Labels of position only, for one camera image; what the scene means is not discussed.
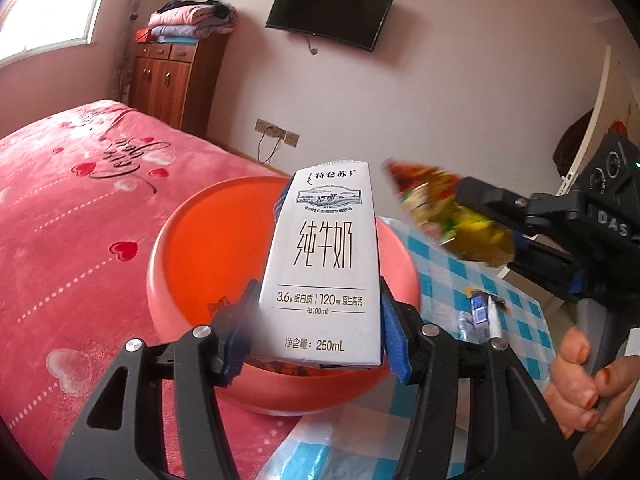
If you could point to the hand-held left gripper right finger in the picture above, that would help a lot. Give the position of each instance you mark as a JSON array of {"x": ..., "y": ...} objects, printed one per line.
[{"x": 400, "y": 345}]

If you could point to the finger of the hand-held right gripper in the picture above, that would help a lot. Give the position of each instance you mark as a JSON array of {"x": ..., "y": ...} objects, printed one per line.
[
  {"x": 495, "y": 205},
  {"x": 545, "y": 265}
]

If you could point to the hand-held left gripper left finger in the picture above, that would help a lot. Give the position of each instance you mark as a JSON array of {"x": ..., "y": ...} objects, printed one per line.
[{"x": 237, "y": 340}]

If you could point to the yellow snack wrapper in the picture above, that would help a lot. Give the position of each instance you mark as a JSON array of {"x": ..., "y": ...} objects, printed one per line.
[{"x": 450, "y": 215}]

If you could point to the orange plastic basin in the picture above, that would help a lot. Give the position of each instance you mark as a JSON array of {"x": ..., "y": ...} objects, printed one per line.
[{"x": 215, "y": 245}]

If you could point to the white milk carton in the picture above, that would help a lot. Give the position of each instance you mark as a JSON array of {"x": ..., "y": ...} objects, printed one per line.
[{"x": 320, "y": 260}]

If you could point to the person's right hand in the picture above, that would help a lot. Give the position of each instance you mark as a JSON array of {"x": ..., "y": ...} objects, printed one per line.
[{"x": 570, "y": 385}]

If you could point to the blue checkered tablecloth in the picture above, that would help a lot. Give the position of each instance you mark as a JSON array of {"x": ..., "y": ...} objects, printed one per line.
[{"x": 440, "y": 285}]

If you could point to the dark red cloth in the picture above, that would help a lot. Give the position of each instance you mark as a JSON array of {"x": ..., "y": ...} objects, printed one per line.
[{"x": 575, "y": 145}]

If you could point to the pink printed blanket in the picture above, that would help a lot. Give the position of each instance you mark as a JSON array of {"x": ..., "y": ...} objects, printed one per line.
[{"x": 75, "y": 240}]

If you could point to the wooden cabinet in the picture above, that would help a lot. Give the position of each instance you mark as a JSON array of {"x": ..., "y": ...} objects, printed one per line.
[{"x": 165, "y": 80}]

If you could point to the pile of folded clothes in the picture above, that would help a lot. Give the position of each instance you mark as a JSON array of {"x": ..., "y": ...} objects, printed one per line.
[{"x": 190, "y": 20}]

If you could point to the mesh curtain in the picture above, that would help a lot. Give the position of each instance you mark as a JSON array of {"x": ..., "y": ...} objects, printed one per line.
[{"x": 132, "y": 5}]

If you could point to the bright window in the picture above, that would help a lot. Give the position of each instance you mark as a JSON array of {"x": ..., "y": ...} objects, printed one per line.
[{"x": 45, "y": 5}]

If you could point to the wall socket strip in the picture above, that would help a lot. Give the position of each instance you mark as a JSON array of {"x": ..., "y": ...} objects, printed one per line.
[{"x": 277, "y": 132}]

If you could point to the wall television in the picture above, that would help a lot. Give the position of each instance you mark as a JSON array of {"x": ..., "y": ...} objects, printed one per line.
[{"x": 330, "y": 10}]

